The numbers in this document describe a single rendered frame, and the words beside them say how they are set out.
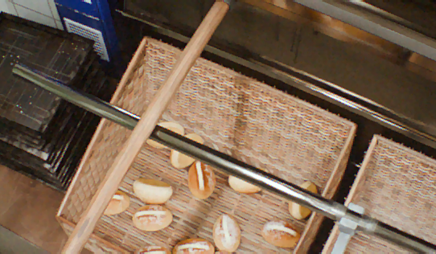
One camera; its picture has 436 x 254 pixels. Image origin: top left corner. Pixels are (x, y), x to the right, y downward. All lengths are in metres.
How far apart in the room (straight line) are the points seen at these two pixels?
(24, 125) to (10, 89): 0.11
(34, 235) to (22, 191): 0.13
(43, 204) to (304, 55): 0.80
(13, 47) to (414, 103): 0.96
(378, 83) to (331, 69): 0.11
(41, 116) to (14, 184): 0.36
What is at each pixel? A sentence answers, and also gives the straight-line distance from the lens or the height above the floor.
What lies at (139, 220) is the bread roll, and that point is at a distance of 2.05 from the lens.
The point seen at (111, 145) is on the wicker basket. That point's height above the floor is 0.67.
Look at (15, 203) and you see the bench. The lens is 2.21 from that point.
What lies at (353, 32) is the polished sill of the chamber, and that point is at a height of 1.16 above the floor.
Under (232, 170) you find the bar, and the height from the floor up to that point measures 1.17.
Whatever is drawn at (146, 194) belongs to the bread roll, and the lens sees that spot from 2.07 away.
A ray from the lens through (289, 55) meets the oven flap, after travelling 1.82.
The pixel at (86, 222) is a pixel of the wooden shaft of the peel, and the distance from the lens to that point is 1.45.
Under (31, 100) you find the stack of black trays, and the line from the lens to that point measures 1.95.
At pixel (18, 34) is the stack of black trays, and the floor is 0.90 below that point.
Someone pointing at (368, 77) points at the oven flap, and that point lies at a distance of 1.77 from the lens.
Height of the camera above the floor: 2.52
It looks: 62 degrees down
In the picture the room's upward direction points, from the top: 8 degrees counter-clockwise
